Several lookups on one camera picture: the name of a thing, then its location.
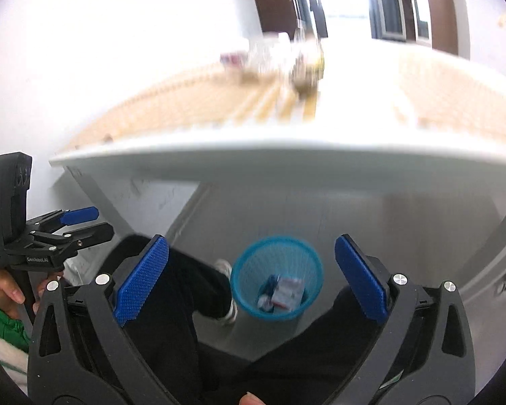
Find yellow checkered tablecloth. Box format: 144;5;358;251
61;50;506;153

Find person's right hand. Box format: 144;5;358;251
239;392;265;405

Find left white sneaker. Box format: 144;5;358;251
214;258;240;327

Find right leg black trousers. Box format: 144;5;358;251
227;287;379;404

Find green left sleeve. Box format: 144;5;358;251
0;309;30;353

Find cabinet with glass doors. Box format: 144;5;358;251
368;0;471;59

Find white blue carton trash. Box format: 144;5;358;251
257;274;305;313

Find person's left hand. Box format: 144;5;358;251
0;270;25;320

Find blue mesh trash basket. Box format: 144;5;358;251
230;236;324;322

